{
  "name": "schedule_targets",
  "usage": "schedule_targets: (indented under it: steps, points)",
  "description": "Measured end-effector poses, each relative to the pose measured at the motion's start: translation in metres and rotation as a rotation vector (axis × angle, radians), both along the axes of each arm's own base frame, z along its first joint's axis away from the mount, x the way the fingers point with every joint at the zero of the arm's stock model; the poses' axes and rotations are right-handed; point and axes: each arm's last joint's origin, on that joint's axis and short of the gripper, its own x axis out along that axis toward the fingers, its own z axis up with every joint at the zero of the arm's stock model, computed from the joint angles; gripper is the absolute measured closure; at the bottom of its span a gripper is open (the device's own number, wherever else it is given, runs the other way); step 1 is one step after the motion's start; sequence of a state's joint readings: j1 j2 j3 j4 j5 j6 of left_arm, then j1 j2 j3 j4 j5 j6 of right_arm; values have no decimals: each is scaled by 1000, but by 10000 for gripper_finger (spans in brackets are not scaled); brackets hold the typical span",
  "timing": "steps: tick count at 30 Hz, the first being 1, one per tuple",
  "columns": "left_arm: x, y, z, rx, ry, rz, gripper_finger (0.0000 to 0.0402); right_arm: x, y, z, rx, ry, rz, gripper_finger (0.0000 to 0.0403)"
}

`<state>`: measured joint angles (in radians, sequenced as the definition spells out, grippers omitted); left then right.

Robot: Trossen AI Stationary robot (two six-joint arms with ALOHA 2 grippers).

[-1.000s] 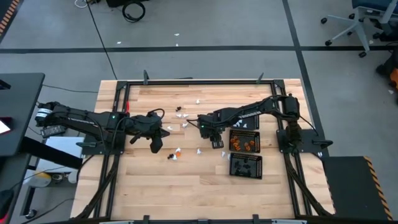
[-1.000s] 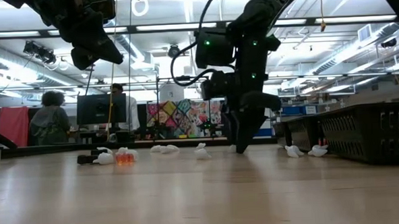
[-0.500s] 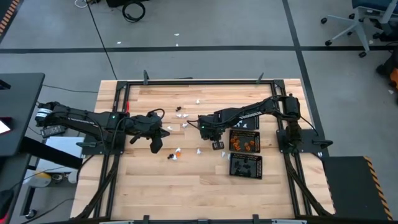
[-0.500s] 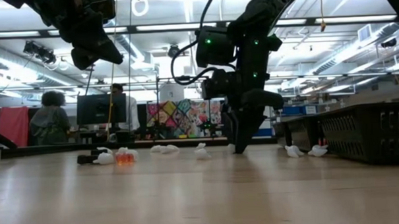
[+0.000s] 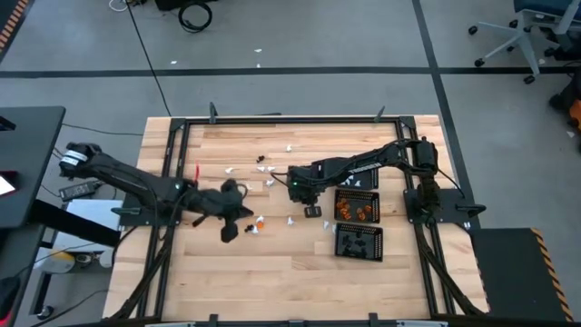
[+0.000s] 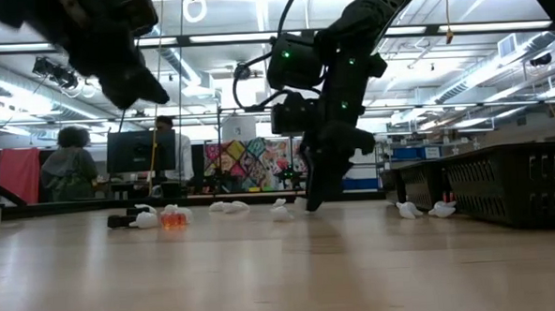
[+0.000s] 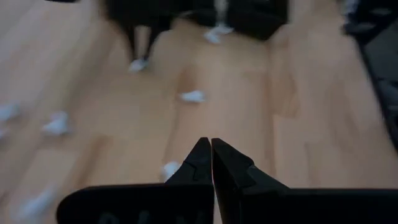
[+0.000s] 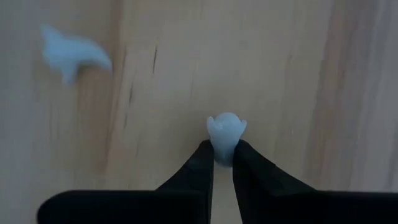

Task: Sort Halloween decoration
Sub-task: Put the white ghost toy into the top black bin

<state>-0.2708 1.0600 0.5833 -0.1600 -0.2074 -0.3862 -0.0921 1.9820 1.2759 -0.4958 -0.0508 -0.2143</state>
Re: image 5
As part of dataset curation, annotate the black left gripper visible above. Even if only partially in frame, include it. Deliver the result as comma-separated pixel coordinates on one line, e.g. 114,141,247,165
203,179,254,244

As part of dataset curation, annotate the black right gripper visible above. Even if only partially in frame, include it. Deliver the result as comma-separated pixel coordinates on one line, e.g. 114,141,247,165
271,163,324,219

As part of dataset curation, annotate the black mesh plastic basket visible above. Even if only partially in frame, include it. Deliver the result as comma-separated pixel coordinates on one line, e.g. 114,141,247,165
334,222,385,263
338,170,380,191
334,188,381,224

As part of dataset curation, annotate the black power adapter brick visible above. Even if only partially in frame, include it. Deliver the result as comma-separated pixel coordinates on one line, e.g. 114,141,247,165
58,180,102,203

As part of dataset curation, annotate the black desk leg beam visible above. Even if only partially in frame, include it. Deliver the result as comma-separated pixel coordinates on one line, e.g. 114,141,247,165
26,198,123,249

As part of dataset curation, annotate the large black box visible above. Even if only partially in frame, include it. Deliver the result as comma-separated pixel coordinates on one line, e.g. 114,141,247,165
153,0,219,11

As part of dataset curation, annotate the black desk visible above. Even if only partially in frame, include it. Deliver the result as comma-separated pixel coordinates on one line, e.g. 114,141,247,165
0,105,67,231

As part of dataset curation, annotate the black platform hazard edge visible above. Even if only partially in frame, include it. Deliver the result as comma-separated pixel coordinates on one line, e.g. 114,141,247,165
467,226,576,323

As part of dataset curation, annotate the office chair with castors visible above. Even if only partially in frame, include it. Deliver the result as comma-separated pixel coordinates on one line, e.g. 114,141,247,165
467,0,581,85

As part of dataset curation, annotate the black and orange machine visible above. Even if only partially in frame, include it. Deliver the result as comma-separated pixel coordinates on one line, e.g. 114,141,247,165
547,74,581,137

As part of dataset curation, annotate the hazard striped black mat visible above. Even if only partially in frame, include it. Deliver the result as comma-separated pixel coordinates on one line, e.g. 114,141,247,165
0,0,29,52

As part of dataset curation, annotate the black aluminium table frame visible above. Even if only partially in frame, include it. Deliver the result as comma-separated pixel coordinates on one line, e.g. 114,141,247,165
108,103,489,322

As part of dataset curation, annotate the thin black floor cable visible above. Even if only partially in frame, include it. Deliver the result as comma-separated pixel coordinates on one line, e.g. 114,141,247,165
61,122,145,137

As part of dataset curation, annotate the coiled black cable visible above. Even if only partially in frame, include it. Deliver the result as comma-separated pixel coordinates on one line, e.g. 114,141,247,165
177,0,213,34

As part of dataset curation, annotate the long black floor cable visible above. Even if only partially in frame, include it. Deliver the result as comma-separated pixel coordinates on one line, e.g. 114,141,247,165
124,0,172,117

